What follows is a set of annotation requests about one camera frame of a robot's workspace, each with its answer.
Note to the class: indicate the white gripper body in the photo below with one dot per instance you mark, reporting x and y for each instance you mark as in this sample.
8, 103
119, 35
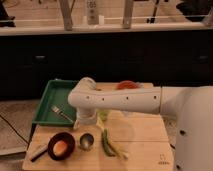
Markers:
85, 117

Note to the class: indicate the green pepper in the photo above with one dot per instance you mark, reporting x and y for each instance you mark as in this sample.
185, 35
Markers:
107, 147

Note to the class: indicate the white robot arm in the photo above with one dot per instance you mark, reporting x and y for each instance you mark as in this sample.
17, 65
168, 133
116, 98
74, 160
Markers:
192, 106

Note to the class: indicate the small metal cup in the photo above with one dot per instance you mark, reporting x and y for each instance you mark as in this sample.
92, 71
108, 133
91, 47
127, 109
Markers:
86, 141

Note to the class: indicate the yellow-green vegetable stalk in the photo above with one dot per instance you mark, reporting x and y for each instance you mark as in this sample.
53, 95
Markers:
121, 153

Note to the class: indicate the silver metal fork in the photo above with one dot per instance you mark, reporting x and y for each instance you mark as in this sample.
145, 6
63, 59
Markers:
58, 111

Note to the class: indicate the dark brown bowl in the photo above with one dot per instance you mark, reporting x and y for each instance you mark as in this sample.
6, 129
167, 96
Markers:
66, 137

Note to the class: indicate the green plastic tray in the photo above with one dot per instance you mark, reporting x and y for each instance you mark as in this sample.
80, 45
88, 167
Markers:
55, 95

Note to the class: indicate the orange round fruit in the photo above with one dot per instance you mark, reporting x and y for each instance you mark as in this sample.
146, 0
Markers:
60, 148

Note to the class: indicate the orange bowl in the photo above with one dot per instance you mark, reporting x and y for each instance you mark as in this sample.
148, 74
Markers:
126, 85

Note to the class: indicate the black-handled knife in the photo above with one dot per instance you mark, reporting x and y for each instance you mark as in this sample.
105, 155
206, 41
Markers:
38, 152

